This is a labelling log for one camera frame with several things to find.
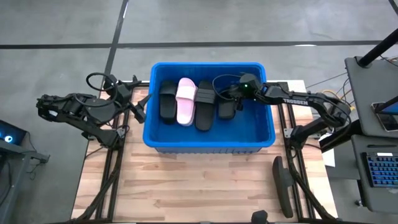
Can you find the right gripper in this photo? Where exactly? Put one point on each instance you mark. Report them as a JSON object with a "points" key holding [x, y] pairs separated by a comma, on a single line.
{"points": [[248, 85]]}

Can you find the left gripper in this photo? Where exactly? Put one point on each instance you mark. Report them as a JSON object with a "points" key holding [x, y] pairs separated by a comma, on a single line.
{"points": [[121, 93]]}

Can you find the pale pink slide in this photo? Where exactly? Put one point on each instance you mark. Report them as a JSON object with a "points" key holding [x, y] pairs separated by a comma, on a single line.
{"points": [[186, 105]]}

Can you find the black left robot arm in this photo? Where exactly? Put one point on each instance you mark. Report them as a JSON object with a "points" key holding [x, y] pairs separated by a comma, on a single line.
{"points": [[77, 115]]}

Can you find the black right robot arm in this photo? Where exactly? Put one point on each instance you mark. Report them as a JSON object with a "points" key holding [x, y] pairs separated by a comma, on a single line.
{"points": [[292, 101]]}

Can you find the blue plastic bin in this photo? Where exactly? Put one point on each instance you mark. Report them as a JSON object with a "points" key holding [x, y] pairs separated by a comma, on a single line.
{"points": [[248, 130]]}

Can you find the white paper sheet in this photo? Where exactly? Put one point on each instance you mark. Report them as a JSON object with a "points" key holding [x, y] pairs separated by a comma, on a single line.
{"points": [[329, 158]]}

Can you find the black computer blue light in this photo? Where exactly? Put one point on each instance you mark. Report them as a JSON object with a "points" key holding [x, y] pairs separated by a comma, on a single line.
{"points": [[12, 133]]}

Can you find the grey desk with pole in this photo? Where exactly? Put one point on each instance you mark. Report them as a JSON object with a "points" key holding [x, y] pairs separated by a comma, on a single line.
{"points": [[367, 93]]}

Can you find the grey metal stand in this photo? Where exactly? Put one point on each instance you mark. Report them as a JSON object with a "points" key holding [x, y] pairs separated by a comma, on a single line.
{"points": [[12, 186]]}

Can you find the black pole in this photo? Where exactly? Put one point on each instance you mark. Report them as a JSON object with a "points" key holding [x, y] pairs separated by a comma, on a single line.
{"points": [[377, 48]]}

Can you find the tablet screen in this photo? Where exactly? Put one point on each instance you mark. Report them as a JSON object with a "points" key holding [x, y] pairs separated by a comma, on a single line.
{"points": [[388, 119]]}

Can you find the grey desk with keyboard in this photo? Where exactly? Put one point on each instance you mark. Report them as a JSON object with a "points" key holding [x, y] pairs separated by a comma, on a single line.
{"points": [[363, 199]]}

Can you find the backlit black keyboard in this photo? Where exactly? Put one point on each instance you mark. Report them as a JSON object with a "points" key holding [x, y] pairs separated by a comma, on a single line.
{"points": [[382, 171]]}

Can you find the black left frame rails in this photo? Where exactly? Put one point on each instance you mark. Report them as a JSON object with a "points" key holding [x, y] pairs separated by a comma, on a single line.
{"points": [[118, 174]]}

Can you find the black frame rails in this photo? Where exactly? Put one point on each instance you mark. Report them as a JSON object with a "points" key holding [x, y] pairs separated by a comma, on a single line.
{"points": [[299, 193], [118, 174]]}

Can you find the black right frame rails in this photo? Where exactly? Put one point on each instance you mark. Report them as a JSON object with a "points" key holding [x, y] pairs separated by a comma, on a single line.
{"points": [[299, 193]]}

